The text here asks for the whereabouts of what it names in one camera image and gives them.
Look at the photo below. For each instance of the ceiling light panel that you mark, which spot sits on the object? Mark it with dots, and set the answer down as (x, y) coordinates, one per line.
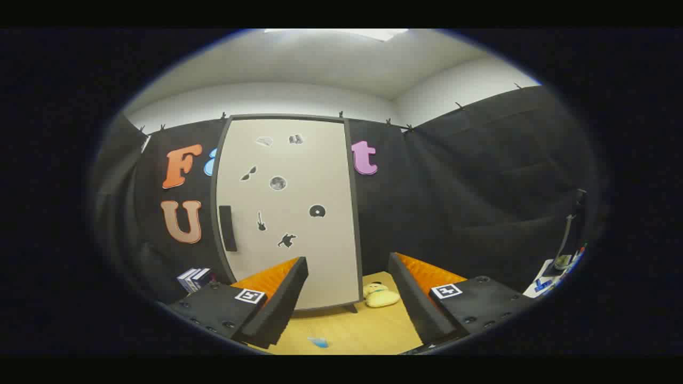
(373, 33)

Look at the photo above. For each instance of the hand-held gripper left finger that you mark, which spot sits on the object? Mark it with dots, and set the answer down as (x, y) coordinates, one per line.
(283, 304)

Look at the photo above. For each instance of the black backdrop cloth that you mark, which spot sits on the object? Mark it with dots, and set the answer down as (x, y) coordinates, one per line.
(453, 186)

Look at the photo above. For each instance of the dark grey cabinet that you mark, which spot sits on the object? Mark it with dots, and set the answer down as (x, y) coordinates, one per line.
(357, 240)

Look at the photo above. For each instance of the cream plush toy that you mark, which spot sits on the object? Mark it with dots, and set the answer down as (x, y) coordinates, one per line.
(381, 298)

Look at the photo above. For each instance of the white blue book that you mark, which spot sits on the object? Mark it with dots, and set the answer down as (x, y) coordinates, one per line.
(187, 279)

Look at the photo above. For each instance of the small blue object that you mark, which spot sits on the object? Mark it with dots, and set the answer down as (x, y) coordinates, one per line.
(543, 284)

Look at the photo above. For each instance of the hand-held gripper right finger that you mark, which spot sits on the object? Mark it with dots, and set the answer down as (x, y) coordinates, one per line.
(416, 304)

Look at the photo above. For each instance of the dark blue book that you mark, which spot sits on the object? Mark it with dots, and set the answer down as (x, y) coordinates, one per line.
(203, 276)

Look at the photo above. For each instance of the white blue cosmetic tube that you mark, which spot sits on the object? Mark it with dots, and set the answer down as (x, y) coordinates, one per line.
(319, 342)

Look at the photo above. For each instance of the dark thin stand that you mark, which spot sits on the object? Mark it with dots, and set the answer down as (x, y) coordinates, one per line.
(579, 213)

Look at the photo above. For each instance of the white side table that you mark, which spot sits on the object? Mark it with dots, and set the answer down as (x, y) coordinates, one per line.
(536, 289)

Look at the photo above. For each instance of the light grey cabinet door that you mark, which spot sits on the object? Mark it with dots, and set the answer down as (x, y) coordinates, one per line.
(299, 266)

